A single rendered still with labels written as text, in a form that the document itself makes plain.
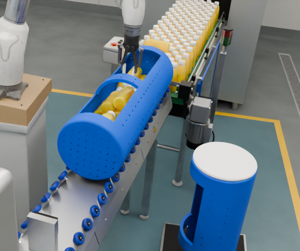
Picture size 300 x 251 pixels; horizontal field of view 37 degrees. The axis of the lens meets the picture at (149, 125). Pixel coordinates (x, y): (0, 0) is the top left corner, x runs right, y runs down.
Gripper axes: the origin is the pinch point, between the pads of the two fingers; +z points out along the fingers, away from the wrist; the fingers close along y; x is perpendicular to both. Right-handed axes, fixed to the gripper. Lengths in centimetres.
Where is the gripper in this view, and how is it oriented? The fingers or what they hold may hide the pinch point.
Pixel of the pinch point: (129, 72)
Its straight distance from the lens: 232.5
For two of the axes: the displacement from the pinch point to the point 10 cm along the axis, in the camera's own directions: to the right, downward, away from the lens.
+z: -1.0, 8.5, 5.2
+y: 9.6, 2.2, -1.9
